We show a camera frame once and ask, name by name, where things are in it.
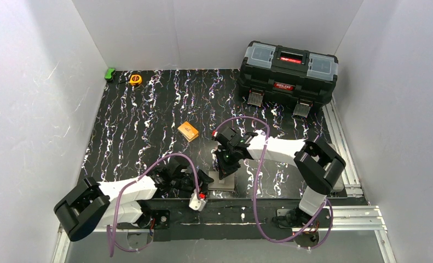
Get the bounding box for grey blue card holder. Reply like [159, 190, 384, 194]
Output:
[208, 171, 235, 191]

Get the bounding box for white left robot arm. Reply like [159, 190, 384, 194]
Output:
[54, 154, 214, 242]

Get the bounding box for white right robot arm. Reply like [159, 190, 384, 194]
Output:
[212, 127, 346, 216]

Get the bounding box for black toolbox with clear lids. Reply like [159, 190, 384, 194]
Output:
[236, 41, 338, 118]

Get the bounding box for yellow tape measure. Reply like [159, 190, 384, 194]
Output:
[129, 74, 142, 86]

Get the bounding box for green small tool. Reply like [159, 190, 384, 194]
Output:
[104, 68, 116, 82]

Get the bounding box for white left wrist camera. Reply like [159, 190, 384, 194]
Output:
[188, 192, 206, 212]

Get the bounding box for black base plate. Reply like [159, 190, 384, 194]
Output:
[117, 197, 367, 242]

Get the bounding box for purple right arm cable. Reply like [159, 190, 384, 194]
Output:
[212, 116, 334, 250]

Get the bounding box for aluminium frame rails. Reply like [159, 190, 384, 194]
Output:
[51, 98, 399, 263]

